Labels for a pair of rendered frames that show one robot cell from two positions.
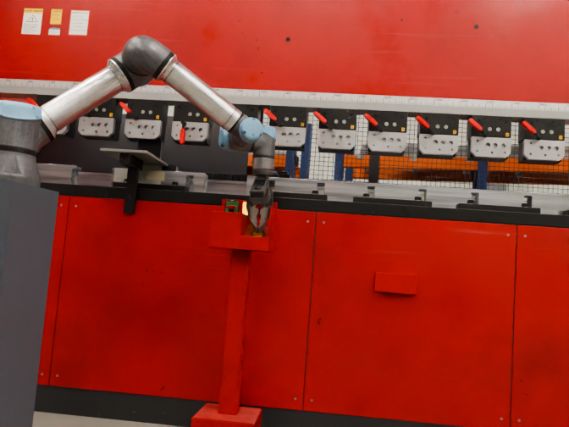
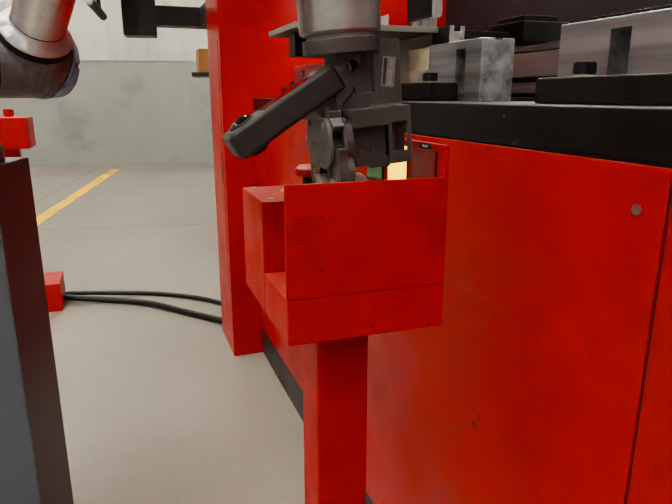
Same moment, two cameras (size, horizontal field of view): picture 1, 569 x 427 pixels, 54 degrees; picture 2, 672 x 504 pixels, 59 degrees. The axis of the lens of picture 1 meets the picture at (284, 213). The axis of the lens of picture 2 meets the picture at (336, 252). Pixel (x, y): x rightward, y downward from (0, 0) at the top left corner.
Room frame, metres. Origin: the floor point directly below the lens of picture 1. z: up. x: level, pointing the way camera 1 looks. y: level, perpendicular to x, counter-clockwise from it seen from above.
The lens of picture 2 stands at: (1.66, -0.43, 0.89)
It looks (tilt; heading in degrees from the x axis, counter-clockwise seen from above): 15 degrees down; 65
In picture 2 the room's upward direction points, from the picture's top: straight up
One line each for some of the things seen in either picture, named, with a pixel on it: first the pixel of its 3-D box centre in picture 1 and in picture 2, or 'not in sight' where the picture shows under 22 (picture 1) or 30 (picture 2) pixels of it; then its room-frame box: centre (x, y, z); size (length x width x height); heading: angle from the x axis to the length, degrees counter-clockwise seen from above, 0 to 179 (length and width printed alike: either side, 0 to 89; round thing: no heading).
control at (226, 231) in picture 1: (244, 224); (334, 224); (1.92, 0.14, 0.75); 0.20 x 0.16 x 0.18; 84
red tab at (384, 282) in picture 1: (394, 283); not in sight; (2.06, -0.42, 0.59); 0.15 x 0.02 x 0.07; 84
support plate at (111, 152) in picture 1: (135, 158); (350, 32); (2.17, 0.60, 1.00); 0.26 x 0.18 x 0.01; 174
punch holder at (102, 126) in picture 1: (101, 119); not in sight; (2.34, 0.81, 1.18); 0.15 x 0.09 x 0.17; 84
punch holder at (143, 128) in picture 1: (146, 121); not in sight; (2.32, 0.61, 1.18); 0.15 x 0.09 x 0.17; 84
